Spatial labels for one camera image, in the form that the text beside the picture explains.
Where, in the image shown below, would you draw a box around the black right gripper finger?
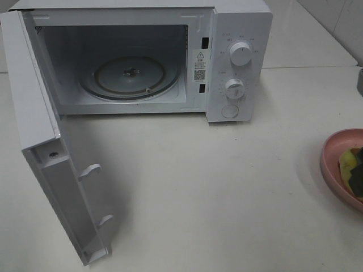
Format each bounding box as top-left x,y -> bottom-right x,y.
348,148 -> 362,197

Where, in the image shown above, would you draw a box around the sandwich with lettuce and cheese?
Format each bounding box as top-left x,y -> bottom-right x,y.
339,147 -> 362,201

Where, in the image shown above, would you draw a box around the pink round plate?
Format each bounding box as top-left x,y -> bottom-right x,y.
320,128 -> 362,213

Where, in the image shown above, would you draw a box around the white timer knob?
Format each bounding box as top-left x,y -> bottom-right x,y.
225,79 -> 246,100

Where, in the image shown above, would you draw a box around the white microwave door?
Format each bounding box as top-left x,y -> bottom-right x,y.
1,11 -> 110,265

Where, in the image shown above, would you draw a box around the upper white power knob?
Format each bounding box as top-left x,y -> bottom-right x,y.
229,40 -> 252,66

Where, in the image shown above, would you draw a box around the white warning label sticker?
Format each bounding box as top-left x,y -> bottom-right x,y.
192,49 -> 209,83

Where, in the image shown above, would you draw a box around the glass microwave turntable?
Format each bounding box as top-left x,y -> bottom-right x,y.
80,56 -> 180,101

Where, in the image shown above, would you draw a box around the white microwave oven body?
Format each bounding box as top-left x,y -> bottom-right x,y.
8,1 -> 273,122

